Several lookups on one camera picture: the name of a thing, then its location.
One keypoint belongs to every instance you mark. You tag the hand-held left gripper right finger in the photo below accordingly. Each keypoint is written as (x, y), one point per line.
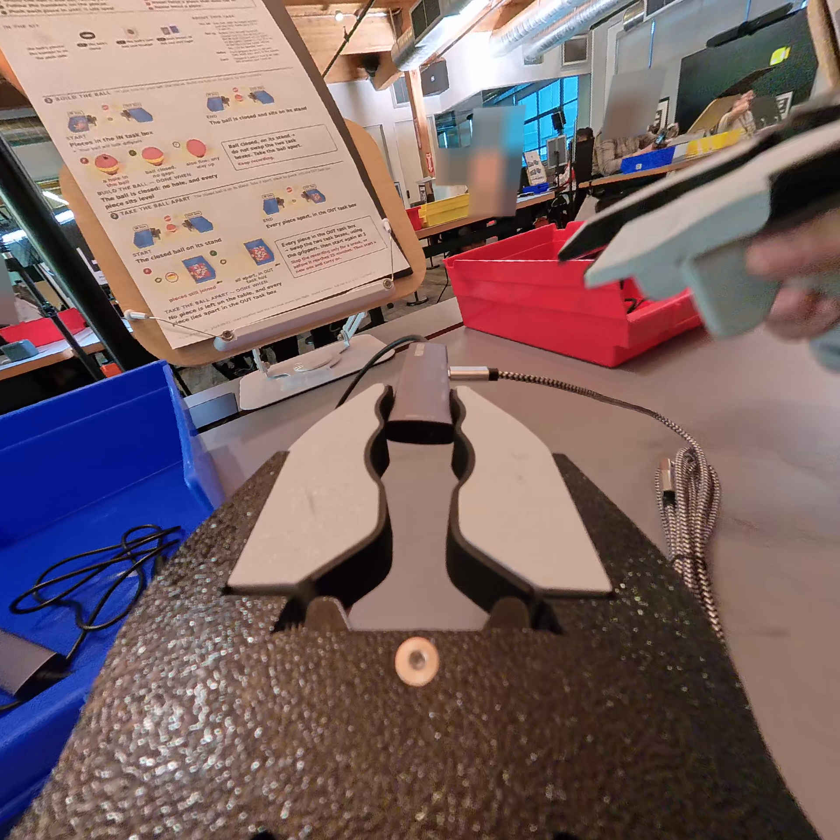
(525, 512)

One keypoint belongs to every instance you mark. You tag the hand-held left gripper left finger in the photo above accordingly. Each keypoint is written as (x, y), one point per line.
(315, 499)

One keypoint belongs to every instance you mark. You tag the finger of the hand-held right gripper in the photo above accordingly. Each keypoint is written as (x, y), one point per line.
(656, 207)
(715, 223)

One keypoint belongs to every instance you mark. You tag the grey usb hub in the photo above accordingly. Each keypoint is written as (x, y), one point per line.
(420, 394)
(26, 663)

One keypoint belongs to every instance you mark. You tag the person's right hand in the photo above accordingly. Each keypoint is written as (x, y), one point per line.
(804, 289)

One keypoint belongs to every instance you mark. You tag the small blue bin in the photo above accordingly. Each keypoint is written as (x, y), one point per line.
(646, 159)

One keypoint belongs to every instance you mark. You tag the small yellow bin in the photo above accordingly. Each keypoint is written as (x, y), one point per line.
(446, 210)
(718, 141)

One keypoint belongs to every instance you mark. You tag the silver document stand base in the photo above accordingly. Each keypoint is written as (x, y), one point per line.
(289, 387)

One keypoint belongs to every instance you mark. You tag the black display screen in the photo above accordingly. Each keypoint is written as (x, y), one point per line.
(735, 72)

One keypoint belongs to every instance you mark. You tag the red plastic bin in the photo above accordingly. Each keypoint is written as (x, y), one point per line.
(525, 308)

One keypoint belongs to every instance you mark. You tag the blue plastic bin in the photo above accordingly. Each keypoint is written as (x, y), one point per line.
(98, 446)

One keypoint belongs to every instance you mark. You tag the small red bin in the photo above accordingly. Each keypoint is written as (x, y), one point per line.
(414, 218)

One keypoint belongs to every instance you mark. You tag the black ceiling speaker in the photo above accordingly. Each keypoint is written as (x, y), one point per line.
(434, 77)

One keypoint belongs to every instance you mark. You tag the black tripod pole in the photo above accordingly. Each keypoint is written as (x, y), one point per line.
(59, 262)

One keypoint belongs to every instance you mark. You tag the printed instruction sheet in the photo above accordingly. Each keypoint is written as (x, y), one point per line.
(197, 164)

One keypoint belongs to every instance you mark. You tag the silver ventilation duct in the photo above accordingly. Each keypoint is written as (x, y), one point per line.
(558, 23)
(453, 36)

